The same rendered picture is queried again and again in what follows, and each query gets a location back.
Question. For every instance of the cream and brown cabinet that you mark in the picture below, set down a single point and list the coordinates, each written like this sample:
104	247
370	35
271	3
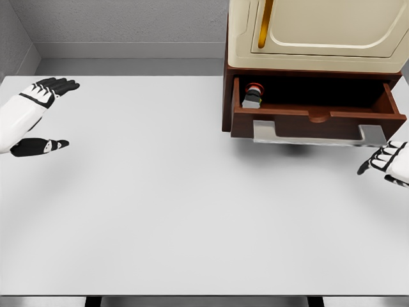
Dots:
238	38

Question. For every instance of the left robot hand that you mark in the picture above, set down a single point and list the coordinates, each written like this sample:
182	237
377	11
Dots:
22	110

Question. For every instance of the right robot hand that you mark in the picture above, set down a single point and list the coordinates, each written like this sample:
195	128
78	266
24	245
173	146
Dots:
397	160

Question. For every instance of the brown wooden drawer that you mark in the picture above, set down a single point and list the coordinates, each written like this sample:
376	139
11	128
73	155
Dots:
319	126

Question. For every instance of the red button switch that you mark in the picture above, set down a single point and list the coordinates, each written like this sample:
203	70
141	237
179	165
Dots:
252	97

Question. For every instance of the cream cabinet door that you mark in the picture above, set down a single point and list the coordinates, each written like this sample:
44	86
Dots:
332	22

